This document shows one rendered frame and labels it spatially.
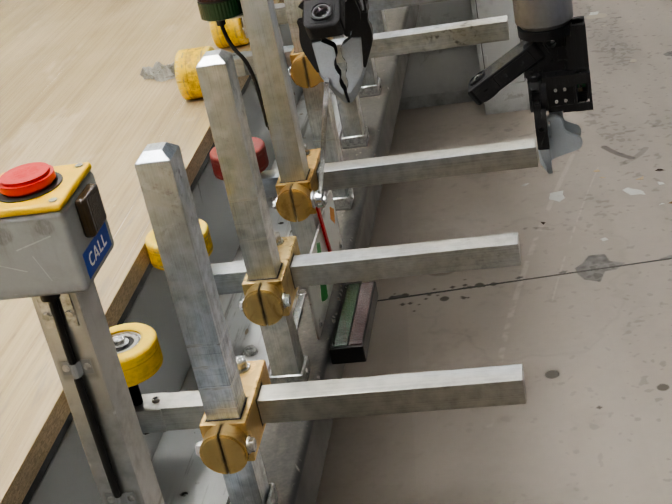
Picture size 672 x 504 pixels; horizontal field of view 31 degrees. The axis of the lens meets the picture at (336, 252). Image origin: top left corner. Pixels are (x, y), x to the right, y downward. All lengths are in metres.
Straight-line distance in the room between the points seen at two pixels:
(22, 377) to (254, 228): 0.32
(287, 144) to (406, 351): 1.29
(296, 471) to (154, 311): 0.38
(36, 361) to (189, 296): 0.22
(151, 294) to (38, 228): 0.82
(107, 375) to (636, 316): 2.08
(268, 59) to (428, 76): 2.61
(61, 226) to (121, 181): 0.88
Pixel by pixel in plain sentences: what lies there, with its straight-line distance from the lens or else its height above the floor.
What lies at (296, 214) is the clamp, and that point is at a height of 0.83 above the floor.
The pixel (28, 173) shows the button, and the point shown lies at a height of 1.23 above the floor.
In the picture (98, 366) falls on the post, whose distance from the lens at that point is 0.90.
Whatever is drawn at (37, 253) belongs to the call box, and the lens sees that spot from 0.84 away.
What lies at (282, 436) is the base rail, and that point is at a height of 0.70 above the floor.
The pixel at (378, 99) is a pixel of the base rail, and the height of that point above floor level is 0.70.
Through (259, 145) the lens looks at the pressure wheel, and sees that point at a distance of 1.69.
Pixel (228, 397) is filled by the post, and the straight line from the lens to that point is 1.22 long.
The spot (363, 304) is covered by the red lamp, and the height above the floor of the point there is 0.70.
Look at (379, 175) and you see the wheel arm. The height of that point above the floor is 0.85.
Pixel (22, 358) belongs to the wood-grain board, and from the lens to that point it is 1.33.
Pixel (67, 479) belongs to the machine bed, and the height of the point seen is 0.76.
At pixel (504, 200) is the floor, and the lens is 3.47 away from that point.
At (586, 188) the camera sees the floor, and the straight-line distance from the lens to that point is 3.48.
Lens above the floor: 1.52
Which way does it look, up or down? 27 degrees down
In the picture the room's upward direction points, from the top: 12 degrees counter-clockwise
